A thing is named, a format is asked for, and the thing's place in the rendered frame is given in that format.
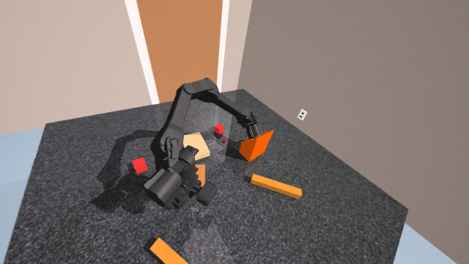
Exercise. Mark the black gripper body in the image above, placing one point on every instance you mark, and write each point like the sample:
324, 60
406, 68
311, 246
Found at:
205, 193

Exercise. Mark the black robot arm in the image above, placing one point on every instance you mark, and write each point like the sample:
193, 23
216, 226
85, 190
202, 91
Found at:
165, 187

